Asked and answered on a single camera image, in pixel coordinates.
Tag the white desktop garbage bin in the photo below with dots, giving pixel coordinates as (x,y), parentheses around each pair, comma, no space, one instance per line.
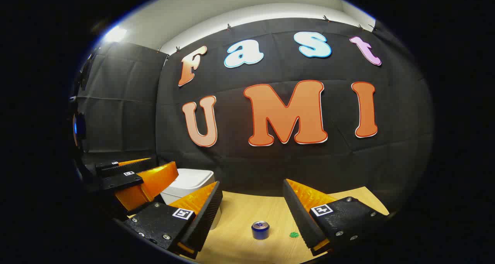
(185,182)

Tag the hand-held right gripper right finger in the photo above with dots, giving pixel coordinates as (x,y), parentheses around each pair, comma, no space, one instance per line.
(299,217)

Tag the wooden desktop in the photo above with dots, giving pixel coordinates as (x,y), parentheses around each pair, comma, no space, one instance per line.
(239,210)

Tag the green paper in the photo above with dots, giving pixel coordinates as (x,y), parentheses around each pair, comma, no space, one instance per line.
(294,235)

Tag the ceiling light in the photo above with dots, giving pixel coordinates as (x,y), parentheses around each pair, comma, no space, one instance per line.
(115,34)

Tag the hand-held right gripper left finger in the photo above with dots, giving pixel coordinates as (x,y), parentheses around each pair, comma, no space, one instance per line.
(205,221)

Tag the blue pop can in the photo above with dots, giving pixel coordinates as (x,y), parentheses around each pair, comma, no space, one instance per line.
(260,230)

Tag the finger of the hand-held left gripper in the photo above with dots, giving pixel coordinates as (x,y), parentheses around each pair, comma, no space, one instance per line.
(116,168)
(123,182)

